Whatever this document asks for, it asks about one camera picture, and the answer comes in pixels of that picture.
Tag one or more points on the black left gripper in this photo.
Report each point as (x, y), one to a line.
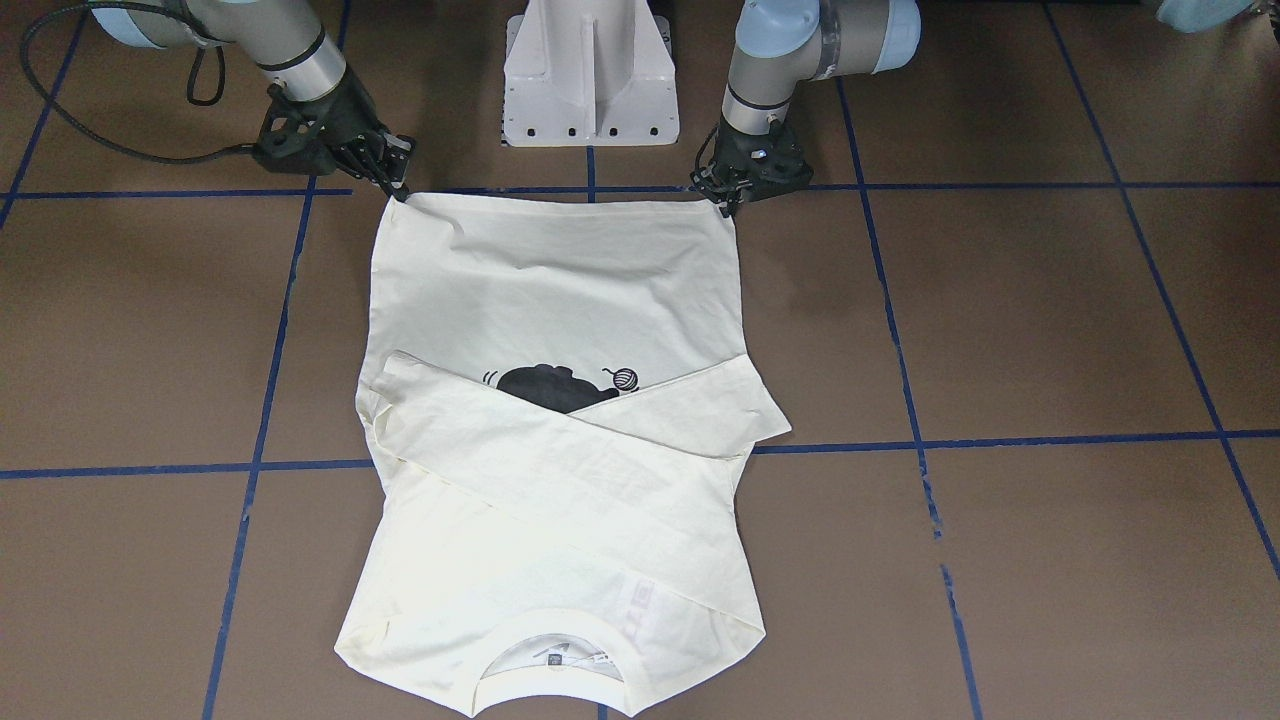
(722, 187)

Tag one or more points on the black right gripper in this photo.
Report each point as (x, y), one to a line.
(347, 118)

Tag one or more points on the cream long-sleeve cat shirt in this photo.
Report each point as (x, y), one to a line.
(560, 404)

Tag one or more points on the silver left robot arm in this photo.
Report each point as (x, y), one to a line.
(779, 44)

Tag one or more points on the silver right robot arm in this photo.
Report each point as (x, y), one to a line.
(284, 39)

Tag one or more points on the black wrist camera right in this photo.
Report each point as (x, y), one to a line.
(287, 146)

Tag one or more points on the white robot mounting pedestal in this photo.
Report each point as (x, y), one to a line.
(589, 73)

